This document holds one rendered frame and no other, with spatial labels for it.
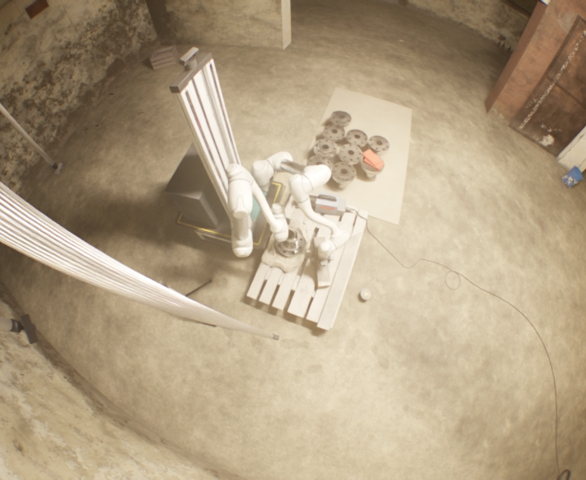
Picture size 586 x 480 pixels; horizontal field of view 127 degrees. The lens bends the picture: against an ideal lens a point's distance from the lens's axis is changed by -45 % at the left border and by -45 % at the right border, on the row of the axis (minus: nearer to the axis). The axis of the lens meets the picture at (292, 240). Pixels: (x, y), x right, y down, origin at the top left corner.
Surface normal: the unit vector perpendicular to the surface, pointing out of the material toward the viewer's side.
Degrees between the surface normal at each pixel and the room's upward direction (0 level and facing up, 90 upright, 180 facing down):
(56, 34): 90
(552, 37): 90
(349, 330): 0
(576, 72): 90
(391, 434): 0
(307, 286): 0
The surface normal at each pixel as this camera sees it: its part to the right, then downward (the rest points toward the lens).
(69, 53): 0.93, 0.32
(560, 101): -0.36, 0.86
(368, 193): -0.01, -0.38
